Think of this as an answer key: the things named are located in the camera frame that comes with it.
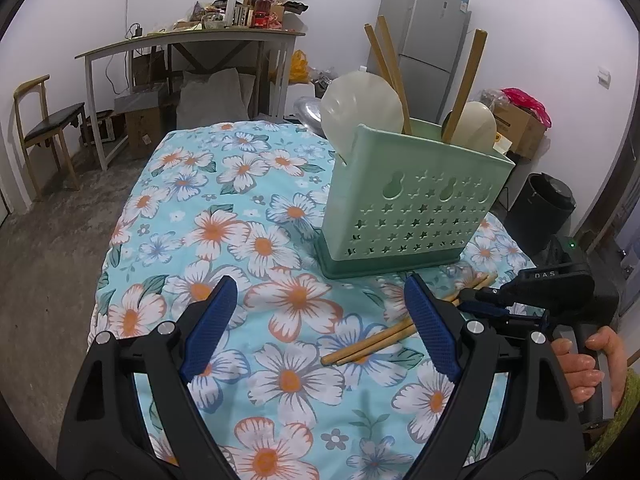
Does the black trash bin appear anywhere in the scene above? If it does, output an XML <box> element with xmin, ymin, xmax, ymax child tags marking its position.
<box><xmin>505</xmin><ymin>172</ymin><xmax>576</xmax><ymax>256</ymax></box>

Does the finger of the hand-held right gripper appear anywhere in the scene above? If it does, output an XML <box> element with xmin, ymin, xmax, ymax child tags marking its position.
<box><xmin>473</xmin><ymin>284</ymin><xmax>524</xmax><ymax>307</ymax></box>
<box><xmin>458</xmin><ymin>288</ymin><xmax>552</xmax><ymax>332</ymax></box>

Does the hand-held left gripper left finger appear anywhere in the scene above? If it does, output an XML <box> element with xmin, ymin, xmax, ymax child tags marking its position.
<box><xmin>57</xmin><ymin>275</ymin><xmax>240</xmax><ymax>480</ymax></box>

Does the silver refrigerator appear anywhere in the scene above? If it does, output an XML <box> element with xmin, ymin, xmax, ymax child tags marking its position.
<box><xmin>366</xmin><ymin>0</ymin><xmax>471</xmax><ymax>123</ymax></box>

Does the large open cardboard box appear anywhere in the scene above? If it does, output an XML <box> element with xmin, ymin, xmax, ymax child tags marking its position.
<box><xmin>492</xmin><ymin>105</ymin><xmax>547</xmax><ymax>161</ymax></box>

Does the wooden chair with black seat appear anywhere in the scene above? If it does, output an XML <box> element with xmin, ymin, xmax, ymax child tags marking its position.
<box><xmin>12</xmin><ymin>75</ymin><xmax>87</xmax><ymax>201</ymax></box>

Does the blue floral cloth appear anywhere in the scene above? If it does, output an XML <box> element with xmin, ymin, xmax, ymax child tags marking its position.
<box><xmin>89</xmin><ymin>120</ymin><xmax>531</xmax><ymax>480</ymax></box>

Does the silver round object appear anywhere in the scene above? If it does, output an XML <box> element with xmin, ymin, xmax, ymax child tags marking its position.
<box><xmin>294</xmin><ymin>97</ymin><xmax>326</xmax><ymax>134</ymax></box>

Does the yellow plastic bag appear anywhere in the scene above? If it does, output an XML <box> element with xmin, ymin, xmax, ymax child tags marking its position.
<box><xmin>290</xmin><ymin>50</ymin><xmax>310</xmax><ymax>82</ymax></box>

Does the green plastic utensil holder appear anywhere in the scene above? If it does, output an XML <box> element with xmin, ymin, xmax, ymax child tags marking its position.
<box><xmin>315</xmin><ymin>122</ymin><xmax>516</xmax><ymax>281</ymax></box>

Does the pink plastic bag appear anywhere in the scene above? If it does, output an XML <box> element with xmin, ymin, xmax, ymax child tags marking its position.
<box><xmin>501</xmin><ymin>87</ymin><xmax>552</xmax><ymax>129</ymax></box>

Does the grey wooden table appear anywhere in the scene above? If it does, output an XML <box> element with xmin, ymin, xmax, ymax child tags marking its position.
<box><xmin>75</xmin><ymin>30</ymin><xmax>306</xmax><ymax>171</ymax></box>

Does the person's right hand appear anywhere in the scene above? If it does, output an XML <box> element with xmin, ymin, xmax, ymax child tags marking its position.
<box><xmin>550</xmin><ymin>326</ymin><xmax>629</xmax><ymax>406</ymax></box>

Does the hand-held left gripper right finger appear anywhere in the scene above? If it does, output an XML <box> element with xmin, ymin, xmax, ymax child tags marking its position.
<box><xmin>402</xmin><ymin>272</ymin><xmax>586</xmax><ymax>480</ymax></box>

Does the small brown cardboard box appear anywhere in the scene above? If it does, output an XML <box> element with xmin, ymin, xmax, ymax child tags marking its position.
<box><xmin>125</xmin><ymin>107</ymin><xmax>166</xmax><ymax>160</ymax></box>

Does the grey pillow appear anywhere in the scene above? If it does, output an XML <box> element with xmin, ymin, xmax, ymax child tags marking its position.
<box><xmin>177</xmin><ymin>69</ymin><xmax>256</xmax><ymax>131</ymax></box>

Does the clutter pile on table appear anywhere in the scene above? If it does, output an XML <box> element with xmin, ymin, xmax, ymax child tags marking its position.
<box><xmin>172</xmin><ymin>0</ymin><xmax>308</xmax><ymax>33</ymax></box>

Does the large white plastic spoon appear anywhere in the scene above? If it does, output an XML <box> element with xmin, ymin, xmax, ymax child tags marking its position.
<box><xmin>320</xmin><ymin>71</ymin><xmax>405</xmax><ymax>158</ymax></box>

